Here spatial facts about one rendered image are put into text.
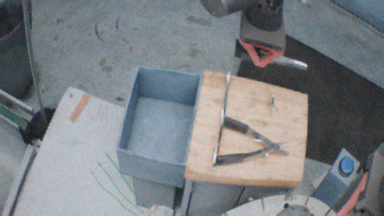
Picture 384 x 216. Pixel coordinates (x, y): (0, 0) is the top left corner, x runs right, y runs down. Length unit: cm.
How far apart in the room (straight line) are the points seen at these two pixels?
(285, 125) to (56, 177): 55
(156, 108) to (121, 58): 141
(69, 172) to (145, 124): 29
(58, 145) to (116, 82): 114
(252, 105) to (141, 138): 19
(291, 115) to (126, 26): 172
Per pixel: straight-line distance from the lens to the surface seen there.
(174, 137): 84
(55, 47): 243
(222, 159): 70
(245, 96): 80
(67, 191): 102
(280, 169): 74
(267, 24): 61
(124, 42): 234
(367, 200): 33
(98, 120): 111
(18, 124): 119
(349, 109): 235
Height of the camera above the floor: 169
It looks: 54 degrees down
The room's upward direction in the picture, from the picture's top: 8 degrees clockwise
